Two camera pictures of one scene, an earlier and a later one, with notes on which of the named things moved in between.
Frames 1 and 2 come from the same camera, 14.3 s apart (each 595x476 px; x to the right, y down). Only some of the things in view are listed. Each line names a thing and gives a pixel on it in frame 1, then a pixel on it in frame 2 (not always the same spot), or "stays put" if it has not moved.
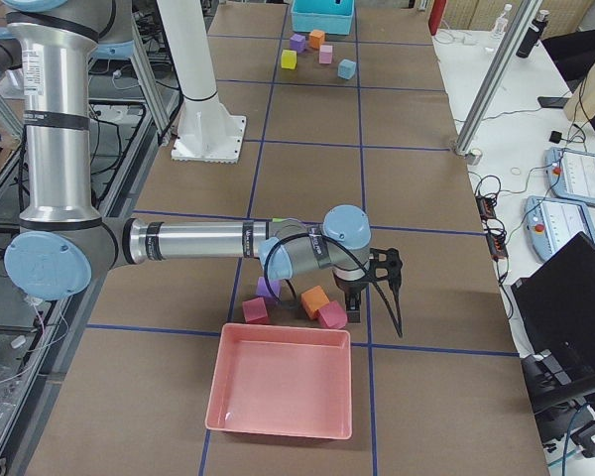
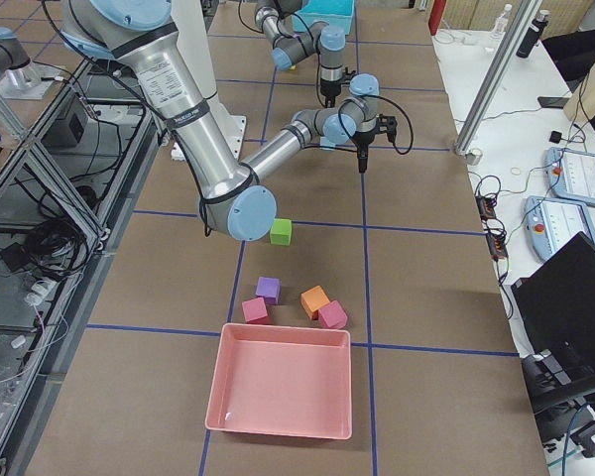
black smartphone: (551, 102) stays put
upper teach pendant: (580, 176) stays put
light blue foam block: (346, 68) -> (323, 141)
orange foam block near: (313, 299) stays put
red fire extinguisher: (436, 15) stays put
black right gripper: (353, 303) -> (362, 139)
